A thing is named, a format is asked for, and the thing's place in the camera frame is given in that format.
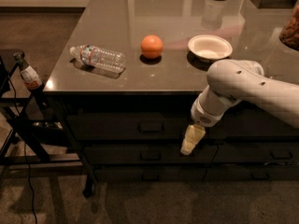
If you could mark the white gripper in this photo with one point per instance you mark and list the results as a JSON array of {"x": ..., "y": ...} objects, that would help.
[{"x": 203, "y": 116}]

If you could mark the dark top drawer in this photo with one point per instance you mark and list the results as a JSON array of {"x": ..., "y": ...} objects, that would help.
[{"x": 162, "y": 126}]

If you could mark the dark drawer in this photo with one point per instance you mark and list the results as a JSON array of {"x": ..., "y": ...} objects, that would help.
[
  {"x": 258, "y": 152},
  {"x": 156, "y": 173},
  {"x": 129, "y": 153},
  {"x": 162, "y": 126},
  {"x": 257, "y": 173}
]

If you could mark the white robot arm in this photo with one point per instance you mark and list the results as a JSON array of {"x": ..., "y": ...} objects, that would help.
[{"x": 230, "y": 82}]

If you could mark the dark middle right drawer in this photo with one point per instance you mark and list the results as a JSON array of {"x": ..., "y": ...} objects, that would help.
[{"x": 258, "y": 152}]

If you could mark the dark bottom right drawer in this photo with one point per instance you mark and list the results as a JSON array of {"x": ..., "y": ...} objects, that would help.
[{"x": 257, "y": 173}]

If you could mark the dark bottom left drawer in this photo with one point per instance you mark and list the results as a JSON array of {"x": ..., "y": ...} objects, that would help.
[{"x": 156, "y": 173}]

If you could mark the dark middle left drawer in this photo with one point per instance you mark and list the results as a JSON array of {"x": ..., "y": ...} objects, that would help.
[{"x": 129, "y": 153}]

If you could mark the white paper bowl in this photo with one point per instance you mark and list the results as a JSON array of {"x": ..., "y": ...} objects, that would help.
[{"x": 210, "y": 48}]

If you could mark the dark cabinet with counter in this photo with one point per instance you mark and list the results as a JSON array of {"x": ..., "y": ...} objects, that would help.
[{"x": 171, "y": 82}]

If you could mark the orange fruit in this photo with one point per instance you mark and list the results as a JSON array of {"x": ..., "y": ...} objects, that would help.
[{"x": 151, "y": 46}]

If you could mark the clear plastic water bottle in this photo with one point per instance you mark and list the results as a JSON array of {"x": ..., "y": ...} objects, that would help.
[{"x": 105, "y": 59}]

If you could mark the jar of nuts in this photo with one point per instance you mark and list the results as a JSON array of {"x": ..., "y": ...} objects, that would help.
[{"x": 290, "y": 32}]

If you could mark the black side table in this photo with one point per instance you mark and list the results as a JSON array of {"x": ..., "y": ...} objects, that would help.
[{"x": 21, "y": 115}]

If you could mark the dark glass soda bottle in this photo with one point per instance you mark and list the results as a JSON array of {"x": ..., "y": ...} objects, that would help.
[{"x": 31, "y": 80}]

